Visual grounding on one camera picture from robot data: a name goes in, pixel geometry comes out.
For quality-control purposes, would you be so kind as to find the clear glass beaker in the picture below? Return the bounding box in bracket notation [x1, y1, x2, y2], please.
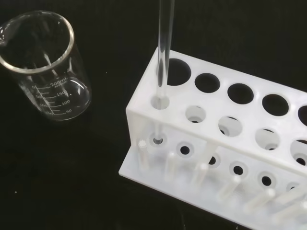
[0, 10, 93, 121]

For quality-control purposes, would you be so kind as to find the white test tube rack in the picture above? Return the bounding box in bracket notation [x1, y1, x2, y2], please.
[118, 46, 307, 230]

